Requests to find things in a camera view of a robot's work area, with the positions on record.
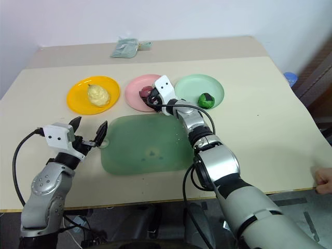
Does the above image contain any dark red toy item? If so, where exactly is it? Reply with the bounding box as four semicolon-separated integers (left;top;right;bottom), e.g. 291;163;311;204
139;86;154;100

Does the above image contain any green plate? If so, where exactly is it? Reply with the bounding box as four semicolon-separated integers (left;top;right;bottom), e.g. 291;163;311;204
174;74;225;111

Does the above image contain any green toy item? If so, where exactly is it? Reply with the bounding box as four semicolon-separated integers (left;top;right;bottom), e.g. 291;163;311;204
198;92;215;109

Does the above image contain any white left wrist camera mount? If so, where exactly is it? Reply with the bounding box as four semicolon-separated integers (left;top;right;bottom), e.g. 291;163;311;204
43;122;86;159

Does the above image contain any translucent green mat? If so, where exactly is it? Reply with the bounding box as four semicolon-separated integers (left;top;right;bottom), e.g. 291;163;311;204
100;114;196;176

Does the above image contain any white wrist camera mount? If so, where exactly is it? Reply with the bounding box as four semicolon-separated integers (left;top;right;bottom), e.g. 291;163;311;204
43;122;86;159
154;75;179;116

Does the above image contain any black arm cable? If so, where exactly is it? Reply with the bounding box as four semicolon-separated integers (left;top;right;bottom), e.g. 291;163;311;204
153;102;217;249
12;127;45;208

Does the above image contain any brown wooden furniture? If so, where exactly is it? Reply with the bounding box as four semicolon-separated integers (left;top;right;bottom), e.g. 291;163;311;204
293;38;332;107

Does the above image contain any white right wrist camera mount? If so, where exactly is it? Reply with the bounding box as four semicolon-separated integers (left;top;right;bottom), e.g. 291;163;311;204
154;75;179;116

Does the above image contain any pink plate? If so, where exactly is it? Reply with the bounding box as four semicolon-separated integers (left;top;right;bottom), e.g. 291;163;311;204
124;74;172;113

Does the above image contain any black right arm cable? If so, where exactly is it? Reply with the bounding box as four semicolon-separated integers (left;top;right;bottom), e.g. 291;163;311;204
153;102;217;249

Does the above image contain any dark grey table base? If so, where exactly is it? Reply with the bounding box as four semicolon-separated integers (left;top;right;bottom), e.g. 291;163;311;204
111;203;163;241

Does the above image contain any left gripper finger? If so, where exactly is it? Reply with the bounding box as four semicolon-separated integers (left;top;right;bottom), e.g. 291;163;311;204
68;116;82;137
93;120;108;148

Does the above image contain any bare person hand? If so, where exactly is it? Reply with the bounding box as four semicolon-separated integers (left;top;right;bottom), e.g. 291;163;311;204
314;168;332;195

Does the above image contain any yellow plate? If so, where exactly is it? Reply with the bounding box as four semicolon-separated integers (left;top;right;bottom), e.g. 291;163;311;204
66;75;121;116

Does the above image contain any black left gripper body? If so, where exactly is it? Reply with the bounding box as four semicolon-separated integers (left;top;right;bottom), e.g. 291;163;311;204
73;134;97;158

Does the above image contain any clear plastic bag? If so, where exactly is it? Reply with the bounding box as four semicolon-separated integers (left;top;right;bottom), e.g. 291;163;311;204
110;36;153;59

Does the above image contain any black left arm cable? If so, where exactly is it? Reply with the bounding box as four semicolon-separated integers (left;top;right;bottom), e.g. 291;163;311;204
12;127;45;208

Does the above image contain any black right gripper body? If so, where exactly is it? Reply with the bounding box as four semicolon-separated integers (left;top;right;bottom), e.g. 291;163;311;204
146;89;163;111

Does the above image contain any blue water bottle cap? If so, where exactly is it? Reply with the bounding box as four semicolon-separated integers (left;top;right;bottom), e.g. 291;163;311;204
283;72;298;87

